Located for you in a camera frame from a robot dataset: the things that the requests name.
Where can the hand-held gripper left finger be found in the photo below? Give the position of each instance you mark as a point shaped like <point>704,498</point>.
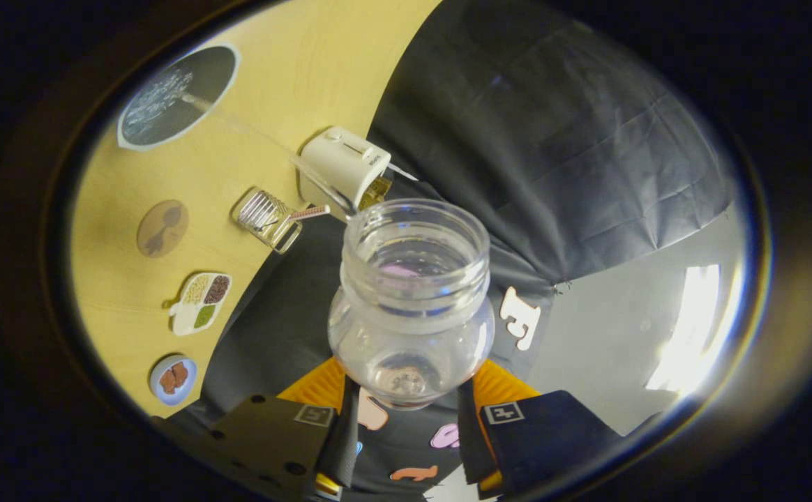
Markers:
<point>347,439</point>

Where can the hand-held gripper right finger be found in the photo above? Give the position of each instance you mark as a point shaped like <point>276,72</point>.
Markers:
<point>472,446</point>

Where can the clear plastic juice bottle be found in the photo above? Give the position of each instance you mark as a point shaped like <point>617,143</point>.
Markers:
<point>413,335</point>

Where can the round cork coaster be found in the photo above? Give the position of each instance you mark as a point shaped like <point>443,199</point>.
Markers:
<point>162,229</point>

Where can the brown meat piece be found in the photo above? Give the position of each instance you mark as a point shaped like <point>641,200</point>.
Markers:
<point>180,374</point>
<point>167,381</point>

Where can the blue plate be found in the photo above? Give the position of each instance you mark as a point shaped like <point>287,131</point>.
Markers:
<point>162,397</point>

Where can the white divided bean tray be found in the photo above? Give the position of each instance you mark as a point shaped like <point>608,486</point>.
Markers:
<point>200,307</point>

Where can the pink striped straw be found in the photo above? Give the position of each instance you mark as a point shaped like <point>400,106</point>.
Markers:
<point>310,212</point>

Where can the brown toast slice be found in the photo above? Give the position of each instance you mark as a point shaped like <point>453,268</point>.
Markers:
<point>377,192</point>

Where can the white toaster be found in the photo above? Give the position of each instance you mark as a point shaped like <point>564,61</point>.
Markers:
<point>340,160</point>

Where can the wooden table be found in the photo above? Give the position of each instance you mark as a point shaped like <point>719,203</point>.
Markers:
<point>308,63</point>

